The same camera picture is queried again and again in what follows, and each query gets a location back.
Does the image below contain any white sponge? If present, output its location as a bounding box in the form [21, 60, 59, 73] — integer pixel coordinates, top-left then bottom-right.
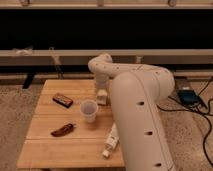
[96, 89, 108, 105]

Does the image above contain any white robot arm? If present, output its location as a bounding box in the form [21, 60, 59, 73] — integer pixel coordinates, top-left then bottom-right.
[88, 54, 176, 171]

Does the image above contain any translucent plastic cup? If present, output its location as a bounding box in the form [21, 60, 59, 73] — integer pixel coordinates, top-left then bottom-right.
[80, 100, 98, 123]

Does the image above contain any dark snack bar packet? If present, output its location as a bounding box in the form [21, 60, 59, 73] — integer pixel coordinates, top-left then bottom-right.
[52, 93, 73, 108]

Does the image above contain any red chili pepper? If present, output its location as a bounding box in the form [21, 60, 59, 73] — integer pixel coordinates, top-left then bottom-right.
[51, 123, 75, 137]

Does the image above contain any white tube with cap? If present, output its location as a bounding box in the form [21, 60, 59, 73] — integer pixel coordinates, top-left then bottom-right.
[102, 124, 119, 159]

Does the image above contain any blue power adapter box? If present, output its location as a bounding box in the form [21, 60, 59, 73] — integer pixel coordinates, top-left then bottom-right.
[178, 89, 199, 105]

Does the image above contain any black bracket on rail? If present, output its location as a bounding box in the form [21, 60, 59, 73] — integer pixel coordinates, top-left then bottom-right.
[22, 72, 36, 89]

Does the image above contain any black cable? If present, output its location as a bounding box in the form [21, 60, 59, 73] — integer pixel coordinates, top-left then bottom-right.
[156, 78, 213, 168]

